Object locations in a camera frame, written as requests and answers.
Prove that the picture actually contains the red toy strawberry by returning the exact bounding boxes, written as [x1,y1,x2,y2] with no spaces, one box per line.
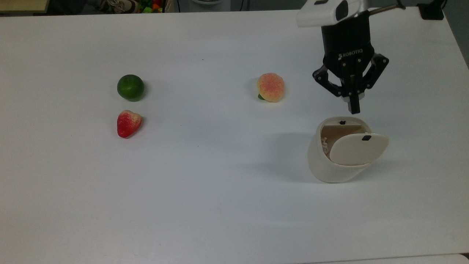
[117,110,143,139]

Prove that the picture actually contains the metal connector rod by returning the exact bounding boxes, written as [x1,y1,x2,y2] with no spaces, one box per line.
[368,0,406,16]

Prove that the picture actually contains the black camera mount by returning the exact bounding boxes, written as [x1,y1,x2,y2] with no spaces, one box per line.
[417,2,445,21]

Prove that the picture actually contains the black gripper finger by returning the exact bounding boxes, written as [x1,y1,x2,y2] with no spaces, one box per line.
[354,54,389,114]
[312,60,354,114]

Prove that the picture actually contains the colourful toy fruit pile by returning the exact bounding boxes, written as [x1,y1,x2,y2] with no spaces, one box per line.
[139,0,164,14]

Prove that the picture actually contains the grey sneakers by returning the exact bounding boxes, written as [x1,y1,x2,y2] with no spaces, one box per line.
[96,0,141,14]

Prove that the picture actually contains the orange yellow toy peach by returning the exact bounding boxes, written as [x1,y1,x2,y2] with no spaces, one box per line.
[256,73,285,103]

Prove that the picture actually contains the green toy lime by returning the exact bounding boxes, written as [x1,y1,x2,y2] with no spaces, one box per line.
[117,74,145,102]

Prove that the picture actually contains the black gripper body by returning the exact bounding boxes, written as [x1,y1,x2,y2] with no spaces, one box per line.
[321,10,376,94]

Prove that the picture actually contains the beige garbage bin with lid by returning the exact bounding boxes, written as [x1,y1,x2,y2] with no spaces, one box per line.
[307,116,390,184]

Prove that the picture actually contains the light wooden desk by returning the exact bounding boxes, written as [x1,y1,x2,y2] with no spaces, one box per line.
[0,0,50,14]

